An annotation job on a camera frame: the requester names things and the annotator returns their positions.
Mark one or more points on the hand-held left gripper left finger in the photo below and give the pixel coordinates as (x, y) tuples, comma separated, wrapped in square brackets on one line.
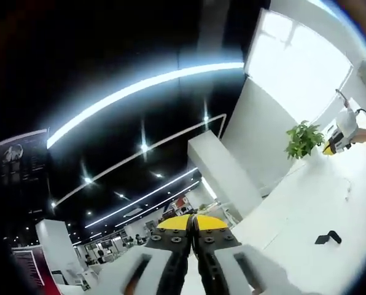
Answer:
[(134, 273)]

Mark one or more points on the long ceiling light strip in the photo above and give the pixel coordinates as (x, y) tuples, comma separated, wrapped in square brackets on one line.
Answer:
[(134, 89)]

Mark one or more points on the white square pillar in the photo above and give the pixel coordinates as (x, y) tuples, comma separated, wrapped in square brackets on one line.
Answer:
[(223, 172), (55, 246)]

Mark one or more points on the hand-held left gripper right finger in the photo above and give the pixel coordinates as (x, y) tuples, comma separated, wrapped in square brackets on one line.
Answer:
[(232, 273)]

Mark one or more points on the window with white blinds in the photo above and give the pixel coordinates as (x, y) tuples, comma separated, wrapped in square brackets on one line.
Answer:
[(296, 64)]

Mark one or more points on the dark hanging banner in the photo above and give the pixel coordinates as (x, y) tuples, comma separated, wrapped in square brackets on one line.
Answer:
[(20, 156)]

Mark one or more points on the green potted plant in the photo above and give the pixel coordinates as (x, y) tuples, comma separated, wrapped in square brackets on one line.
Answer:
[(304, 139)]

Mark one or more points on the small black clip object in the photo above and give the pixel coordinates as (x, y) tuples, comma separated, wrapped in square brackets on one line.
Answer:
[(322, 239)]

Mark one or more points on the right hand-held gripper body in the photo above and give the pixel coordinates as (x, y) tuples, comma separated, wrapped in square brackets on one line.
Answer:
[(348, 124)]

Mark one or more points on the white desktop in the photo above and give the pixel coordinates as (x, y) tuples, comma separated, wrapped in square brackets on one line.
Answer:
[(309, 199)]

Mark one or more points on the red patterned screen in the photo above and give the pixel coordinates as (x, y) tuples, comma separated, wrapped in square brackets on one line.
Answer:
[(38, 270)]

